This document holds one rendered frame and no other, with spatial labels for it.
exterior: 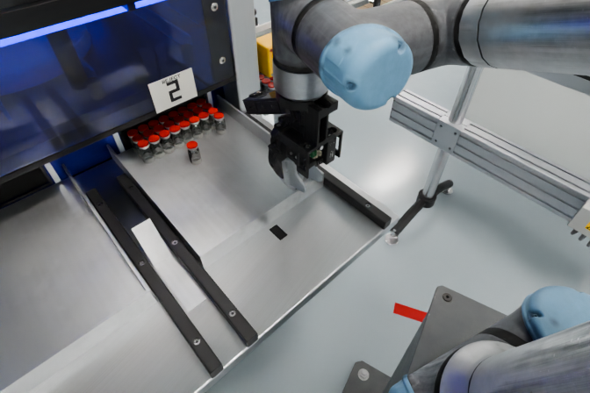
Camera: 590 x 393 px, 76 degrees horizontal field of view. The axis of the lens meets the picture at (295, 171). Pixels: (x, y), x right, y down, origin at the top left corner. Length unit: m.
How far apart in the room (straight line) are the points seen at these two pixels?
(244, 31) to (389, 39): 0.46
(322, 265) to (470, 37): 0.38
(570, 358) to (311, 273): 0.39
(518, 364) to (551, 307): 0.18
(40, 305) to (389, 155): 1.78
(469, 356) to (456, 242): 1.45
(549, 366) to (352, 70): 0.25
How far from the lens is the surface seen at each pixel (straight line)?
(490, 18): 0.39
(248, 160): 0.76
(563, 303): 0.51
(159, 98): 0.72
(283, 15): 0.44
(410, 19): 0.40
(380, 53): 0.34
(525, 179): 1.46
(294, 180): 0.61
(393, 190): 1.95
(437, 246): 1.80
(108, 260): 0.67
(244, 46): 0.78
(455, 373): 0.40
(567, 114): 1.99
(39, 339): 0.65
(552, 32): 0.36
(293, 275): 0.60
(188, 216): 0.68
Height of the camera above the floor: 1.40
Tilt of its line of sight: 45 degrees down
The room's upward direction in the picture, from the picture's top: straight up
